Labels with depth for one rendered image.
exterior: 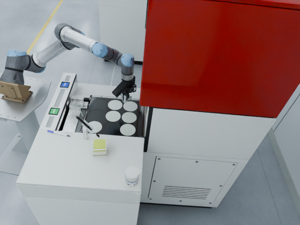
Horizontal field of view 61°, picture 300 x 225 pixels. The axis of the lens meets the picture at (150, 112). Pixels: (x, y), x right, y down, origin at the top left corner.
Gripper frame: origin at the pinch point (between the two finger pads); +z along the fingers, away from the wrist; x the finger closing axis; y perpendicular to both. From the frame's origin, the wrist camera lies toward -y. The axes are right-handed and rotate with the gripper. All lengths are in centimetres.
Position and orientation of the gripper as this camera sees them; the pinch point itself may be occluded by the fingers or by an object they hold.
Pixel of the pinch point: (123, 102)
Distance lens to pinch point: 170.8
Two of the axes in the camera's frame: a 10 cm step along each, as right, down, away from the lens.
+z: -0.9, 6.9, 7.2
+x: -6.3, -6.0, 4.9
